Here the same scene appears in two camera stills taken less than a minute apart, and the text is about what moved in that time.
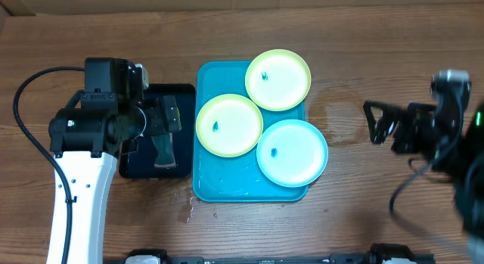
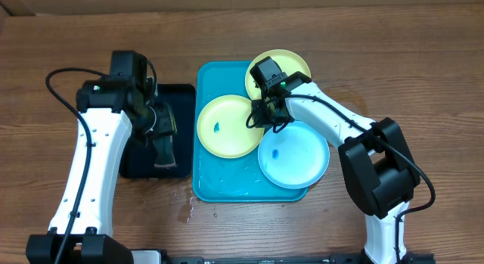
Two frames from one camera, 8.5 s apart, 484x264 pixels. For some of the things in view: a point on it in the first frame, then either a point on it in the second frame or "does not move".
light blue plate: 292,153 does not move
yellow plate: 229,125 does not move
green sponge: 164,144 does not move
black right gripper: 404,116 -> 265,121
